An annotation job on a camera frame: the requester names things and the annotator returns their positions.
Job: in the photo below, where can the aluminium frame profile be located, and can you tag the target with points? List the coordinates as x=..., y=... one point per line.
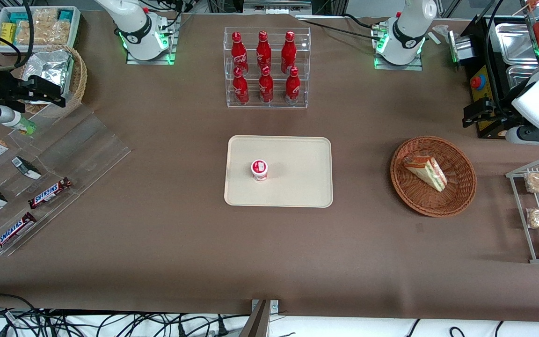
x=276, y=5

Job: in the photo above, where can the brown wicker basket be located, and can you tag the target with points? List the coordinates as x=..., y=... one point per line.
x=459, y=196

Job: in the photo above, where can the metal table bracket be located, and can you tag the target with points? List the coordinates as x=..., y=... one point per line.
x=262, y=318

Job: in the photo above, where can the teal snack box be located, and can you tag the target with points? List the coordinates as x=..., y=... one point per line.
x=18, y=18

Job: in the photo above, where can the tan wicker basket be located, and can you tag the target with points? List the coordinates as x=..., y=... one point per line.
x=78, y=79

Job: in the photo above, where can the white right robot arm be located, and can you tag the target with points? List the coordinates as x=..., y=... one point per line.
x=134, y=28

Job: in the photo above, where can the beige snack bags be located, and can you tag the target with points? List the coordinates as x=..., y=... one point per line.
x=45, y=28

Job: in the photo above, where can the clear acrylic bottle rack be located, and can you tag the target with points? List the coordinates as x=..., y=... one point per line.
x=276, y=100

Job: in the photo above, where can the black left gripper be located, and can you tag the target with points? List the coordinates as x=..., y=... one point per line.
x=498, y=108

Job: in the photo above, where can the yellow snack box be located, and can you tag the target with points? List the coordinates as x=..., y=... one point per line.
x=7, y=33

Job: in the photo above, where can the clear acrylic display stand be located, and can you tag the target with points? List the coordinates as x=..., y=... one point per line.
x=82, y=150

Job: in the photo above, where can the white plastic bin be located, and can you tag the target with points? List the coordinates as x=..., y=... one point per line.
x=75, y=28

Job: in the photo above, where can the silver foil pack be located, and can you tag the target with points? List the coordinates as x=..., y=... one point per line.
x=47, y=65

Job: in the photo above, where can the red emergency stop button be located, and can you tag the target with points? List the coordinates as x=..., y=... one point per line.
x=477, y=82

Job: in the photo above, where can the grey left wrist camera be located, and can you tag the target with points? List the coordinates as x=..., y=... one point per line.
x=531, y=135

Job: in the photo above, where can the red white yogurt cup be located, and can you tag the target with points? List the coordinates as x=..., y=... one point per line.
x=259, y=170

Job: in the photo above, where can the small silver metal device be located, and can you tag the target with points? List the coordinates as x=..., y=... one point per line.
x=461, y=47

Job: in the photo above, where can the black food warmer box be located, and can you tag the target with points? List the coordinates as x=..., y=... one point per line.
x=480, y=56

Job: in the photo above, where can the steel food pan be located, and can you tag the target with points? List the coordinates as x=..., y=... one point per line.
x=515, y=44
x=520, y=77

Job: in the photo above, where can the brown Snickers bar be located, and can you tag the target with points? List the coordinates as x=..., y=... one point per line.
x=49, y=193
x=13, y=232

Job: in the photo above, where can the beige plastic tray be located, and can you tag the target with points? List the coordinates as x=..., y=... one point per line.
x=297, y=182

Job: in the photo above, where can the triangular sandwich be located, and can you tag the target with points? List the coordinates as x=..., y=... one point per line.
x=426, y=171

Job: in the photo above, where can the red cola bottle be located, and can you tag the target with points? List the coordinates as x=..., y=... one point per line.
x=265, y=88
x=238, y=51
x=263, y=49
x=240, y=89
x=292, y=88
x=288, y=51

